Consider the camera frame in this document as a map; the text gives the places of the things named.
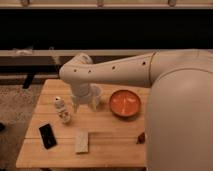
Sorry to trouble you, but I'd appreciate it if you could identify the black smartphone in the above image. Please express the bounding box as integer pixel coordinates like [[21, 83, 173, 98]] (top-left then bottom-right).
[[39, 124, 57, 149]]

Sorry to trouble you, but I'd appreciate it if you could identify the orange bowl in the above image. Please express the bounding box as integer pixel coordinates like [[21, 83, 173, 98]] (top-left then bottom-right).
[[109, 90, 141, 117]]

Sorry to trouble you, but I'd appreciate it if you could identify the small dark red object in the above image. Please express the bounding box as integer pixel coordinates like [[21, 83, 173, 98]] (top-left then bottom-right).
[[136, 132, 145, 144]]

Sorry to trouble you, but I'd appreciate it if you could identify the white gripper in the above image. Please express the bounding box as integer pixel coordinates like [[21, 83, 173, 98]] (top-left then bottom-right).
[[70, 83, 101, 113]]

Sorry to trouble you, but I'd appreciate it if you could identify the long wooden bench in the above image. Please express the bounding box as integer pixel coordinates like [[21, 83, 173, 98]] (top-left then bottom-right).
[[0, 49, 213, 80]]

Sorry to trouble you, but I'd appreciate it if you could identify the black bench leg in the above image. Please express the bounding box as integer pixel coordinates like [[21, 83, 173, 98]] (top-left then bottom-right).
[[22, 73, 35, 89]]

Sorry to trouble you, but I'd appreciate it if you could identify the white rectangular sponge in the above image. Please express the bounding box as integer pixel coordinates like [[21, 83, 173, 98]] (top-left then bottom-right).
[[75, 131, 89, 154]]

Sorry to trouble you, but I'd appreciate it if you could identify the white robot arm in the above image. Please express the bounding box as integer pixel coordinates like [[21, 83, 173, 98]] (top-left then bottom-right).
[[59, 49, 213, 171]]

